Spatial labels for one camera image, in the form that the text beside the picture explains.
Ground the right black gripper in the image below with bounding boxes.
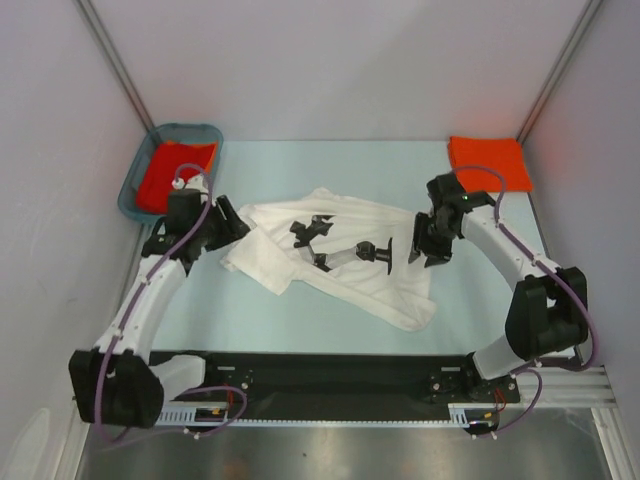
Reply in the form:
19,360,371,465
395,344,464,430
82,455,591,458
409,211,459,268

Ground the white printed t shirt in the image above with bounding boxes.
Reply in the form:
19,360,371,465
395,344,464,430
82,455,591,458
221,188,437,332

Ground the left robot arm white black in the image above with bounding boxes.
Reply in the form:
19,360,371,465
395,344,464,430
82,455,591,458
68,188,250,429

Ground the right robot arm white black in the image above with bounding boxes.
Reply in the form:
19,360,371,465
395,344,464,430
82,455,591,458
409,172,596,401

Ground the orange t shirt in basket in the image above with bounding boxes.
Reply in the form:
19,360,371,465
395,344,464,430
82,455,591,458
165,141,219,172

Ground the red t shirt in basket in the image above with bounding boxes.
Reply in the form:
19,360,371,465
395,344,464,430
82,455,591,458
135,142,216,216

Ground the folded orange t shirt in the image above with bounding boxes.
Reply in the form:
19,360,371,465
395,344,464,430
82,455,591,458
448,136,533,193

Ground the teal plastic basket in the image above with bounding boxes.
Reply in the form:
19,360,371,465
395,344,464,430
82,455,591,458
117,122,224,225

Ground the slotted grey cable duct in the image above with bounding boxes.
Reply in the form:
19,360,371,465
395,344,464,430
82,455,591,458
156,404,499,428

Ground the aluminium front rail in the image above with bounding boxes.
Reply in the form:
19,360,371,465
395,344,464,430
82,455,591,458
71,365,617,407

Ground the left aluminium corner post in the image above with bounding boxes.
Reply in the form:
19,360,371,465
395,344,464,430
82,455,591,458
73,0,155,132

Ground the aluminium corner post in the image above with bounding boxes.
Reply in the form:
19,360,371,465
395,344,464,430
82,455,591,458
73,0,155,132
516,0,605,145

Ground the right aluminium corner post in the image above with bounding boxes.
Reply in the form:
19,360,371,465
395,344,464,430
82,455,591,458
516,0,605,145

